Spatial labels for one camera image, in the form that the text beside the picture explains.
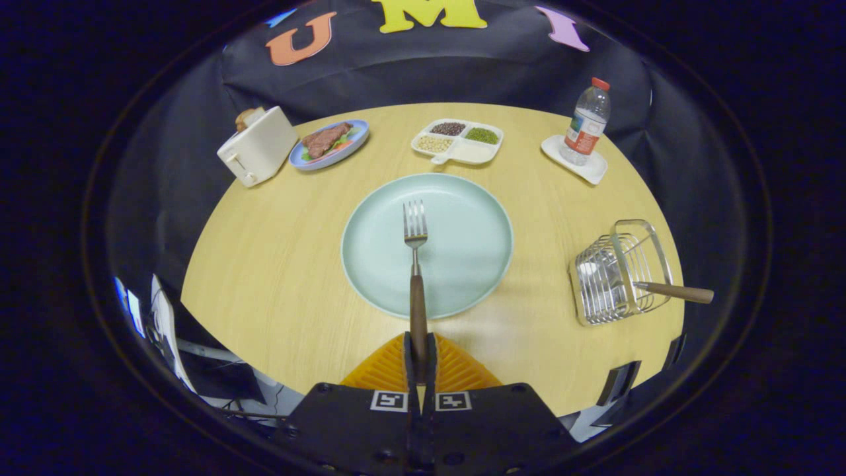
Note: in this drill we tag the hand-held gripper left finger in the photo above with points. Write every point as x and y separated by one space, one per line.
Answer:
357 430

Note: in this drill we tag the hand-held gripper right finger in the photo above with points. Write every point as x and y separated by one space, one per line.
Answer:
489 430

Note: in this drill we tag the white metal bar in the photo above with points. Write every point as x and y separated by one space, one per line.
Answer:
205 348

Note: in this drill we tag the pale green plate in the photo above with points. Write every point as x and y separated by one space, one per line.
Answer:
462 251

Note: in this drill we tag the blue plate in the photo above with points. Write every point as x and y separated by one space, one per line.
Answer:
305 162

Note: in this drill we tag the white square coaster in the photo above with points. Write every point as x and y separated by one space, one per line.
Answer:
591 173

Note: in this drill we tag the white divided dish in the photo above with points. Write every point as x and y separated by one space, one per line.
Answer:
472 153

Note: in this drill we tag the pile of yellow beans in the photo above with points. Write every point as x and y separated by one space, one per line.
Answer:
435 143

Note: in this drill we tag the brown steak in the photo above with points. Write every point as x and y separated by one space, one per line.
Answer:
324 140

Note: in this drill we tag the salad leaves under steak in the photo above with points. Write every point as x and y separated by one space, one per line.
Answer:
353 136

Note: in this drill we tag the pile of green beans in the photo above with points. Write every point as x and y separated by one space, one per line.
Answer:
482 135

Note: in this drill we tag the cream toaster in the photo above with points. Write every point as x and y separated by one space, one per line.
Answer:
261 149

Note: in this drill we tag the pile of dark beans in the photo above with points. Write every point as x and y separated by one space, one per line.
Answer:
448 129

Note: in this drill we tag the clear water bottle red cap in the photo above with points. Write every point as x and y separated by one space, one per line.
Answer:
585 125

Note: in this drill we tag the toasted bread slice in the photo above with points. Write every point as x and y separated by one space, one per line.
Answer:
248 119

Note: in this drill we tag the black backdrop cloth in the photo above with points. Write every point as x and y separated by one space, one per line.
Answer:
462 66

